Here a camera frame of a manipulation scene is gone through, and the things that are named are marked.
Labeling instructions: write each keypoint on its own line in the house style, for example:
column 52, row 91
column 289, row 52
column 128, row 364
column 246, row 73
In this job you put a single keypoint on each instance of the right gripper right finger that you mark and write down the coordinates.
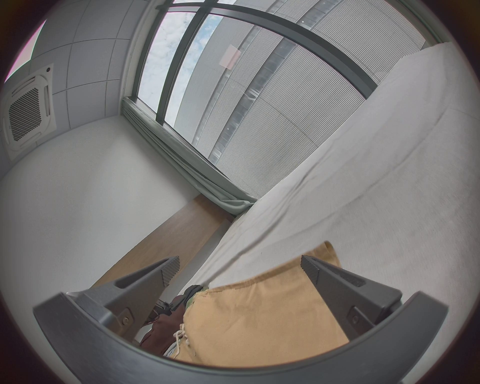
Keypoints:
column 348, row 300

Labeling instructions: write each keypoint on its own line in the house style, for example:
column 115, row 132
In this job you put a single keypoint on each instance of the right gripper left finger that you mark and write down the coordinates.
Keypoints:
column 131, row 296

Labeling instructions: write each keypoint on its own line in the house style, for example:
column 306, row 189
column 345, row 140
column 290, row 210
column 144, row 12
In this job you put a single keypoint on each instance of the mustard yellow shorts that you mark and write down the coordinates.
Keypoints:
column 255, row 322

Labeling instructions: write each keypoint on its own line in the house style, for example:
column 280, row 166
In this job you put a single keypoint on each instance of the bed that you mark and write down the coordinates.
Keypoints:
column 356, row 187

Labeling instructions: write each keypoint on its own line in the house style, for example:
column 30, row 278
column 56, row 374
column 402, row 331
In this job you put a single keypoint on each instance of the brown shorts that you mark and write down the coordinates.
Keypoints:
column 161, row 333

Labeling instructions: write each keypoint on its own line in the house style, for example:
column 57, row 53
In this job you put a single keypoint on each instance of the black garment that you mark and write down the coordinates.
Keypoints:
column 185, row 291

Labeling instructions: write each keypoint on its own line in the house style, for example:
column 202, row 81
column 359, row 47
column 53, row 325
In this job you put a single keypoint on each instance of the green garment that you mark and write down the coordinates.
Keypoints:
column 195, row 298

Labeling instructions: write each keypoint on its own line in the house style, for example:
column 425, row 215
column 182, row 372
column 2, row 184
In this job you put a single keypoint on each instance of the white garment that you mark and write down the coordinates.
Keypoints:
column 171, row 350

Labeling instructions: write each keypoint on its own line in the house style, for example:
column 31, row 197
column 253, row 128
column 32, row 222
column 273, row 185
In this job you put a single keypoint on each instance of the blue-green curtain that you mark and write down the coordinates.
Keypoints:
column 187, row 165

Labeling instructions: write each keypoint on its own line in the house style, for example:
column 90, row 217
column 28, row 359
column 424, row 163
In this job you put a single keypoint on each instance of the white ceiling air vent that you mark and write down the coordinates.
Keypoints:
column 28, row 112

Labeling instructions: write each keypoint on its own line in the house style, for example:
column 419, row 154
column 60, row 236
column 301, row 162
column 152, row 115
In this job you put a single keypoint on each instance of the window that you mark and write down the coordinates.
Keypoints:
column 262, row 93

